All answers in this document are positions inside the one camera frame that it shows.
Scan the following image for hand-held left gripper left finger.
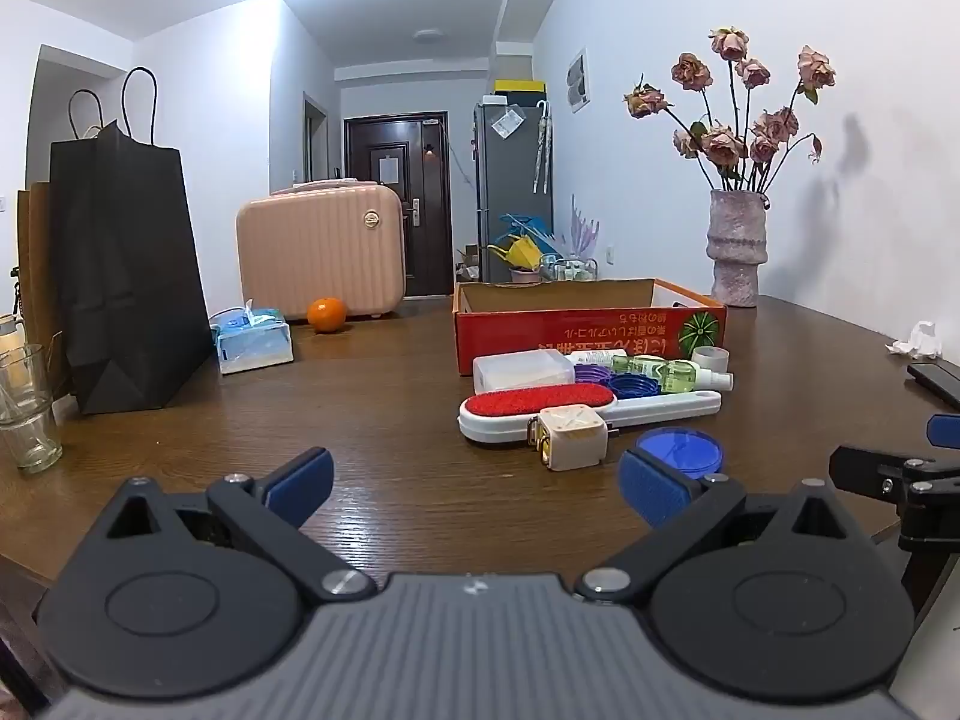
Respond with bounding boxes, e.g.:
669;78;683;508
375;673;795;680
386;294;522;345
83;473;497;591
101;447;377;605

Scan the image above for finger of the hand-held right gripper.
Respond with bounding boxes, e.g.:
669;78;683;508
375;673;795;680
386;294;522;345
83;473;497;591
829;445;935;500
925;412;960;452

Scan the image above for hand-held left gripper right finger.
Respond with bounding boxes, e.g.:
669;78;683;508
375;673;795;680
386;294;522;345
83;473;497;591
574;447;860;605

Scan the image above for blue translucent round lid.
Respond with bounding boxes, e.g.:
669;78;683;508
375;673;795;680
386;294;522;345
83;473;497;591
636;427;725;480

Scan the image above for beige cube charger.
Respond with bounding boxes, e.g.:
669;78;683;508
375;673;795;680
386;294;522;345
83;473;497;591
529;405;609;472

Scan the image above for blue ribbed lid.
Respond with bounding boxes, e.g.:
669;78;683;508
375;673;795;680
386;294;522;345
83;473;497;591
606;373;662;401

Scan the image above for red and white lint brush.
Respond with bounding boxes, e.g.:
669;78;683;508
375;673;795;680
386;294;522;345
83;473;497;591
458;382;722;446

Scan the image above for red cardboard box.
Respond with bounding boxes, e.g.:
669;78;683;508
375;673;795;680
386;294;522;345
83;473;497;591
452;277;728;376

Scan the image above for white plastic box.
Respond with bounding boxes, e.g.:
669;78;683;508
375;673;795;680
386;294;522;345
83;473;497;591
472;350;576;396

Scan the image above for flat black device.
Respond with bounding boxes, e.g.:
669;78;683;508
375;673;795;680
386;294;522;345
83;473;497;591
906;360;960;412

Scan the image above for crumpled white tissue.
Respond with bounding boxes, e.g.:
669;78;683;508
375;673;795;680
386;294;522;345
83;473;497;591
885;321;943;359

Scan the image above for green liquid spray bottle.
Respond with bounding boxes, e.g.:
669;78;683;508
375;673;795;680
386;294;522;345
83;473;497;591
654;360;734;395

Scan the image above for blue tissue pack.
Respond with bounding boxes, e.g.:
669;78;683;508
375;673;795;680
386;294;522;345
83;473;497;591
210;300;295;376

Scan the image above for orange fruit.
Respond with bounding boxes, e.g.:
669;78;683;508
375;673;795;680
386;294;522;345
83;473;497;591
307;297;349;334

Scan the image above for pink ribbed suitcase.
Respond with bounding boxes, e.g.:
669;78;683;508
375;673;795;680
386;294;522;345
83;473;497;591
236;180;407;322

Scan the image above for pink textured vase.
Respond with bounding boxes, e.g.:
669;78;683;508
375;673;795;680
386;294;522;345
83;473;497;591
705;189;771;309

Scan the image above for purple feather decoration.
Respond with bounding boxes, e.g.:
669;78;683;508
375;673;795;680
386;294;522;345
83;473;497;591
568;195;602;263

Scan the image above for black paper bag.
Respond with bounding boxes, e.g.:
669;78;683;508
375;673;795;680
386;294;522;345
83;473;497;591
49;67;215;415

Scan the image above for yellow watering can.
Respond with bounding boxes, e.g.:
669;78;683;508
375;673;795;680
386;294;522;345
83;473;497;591
489;234;542;270

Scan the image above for clear glass cup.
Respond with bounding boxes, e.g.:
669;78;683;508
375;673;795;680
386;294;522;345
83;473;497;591
0;345;53;425
0;403;64;475

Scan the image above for dark brown door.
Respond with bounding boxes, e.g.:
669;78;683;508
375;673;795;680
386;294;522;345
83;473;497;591
343;114;449;299

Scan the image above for blue plastic item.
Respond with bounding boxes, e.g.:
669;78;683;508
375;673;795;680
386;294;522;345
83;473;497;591
499;211;560;248

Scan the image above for grey refrigerator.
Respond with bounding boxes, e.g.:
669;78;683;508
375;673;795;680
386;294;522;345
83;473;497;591
472;101;554;284

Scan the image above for brown paper bag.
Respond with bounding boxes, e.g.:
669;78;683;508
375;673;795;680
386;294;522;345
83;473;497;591
16;88;104;400

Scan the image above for dried pink roses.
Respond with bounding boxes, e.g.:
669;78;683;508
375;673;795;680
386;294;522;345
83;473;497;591
622;25;838;196

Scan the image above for folded pale umbrella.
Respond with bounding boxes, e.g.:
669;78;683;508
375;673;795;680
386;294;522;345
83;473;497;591
531;99;554;194

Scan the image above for wire rack with bottles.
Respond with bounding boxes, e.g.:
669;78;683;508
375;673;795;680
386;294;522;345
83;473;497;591
540;255;599;283

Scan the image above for framed wall picture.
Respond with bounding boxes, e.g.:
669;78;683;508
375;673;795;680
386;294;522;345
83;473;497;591
566;47;590;114

